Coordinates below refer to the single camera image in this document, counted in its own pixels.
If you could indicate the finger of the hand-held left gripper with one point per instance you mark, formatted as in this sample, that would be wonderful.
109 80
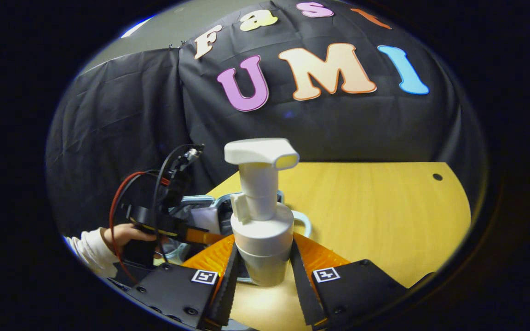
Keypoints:
203 236

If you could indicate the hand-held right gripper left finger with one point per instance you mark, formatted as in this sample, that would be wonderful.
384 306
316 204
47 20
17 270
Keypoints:
226 285

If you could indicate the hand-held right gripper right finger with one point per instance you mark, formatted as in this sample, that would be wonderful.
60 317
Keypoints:
304 285

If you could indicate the white pump bottle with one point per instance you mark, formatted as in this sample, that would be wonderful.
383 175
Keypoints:
260 230

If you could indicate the light blue suitcase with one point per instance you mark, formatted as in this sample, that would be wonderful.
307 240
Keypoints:
302 223

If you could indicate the black backdrop cloth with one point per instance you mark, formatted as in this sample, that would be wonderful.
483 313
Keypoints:
122 128

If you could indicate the ceiling light panel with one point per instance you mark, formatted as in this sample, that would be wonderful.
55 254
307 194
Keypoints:
136 27

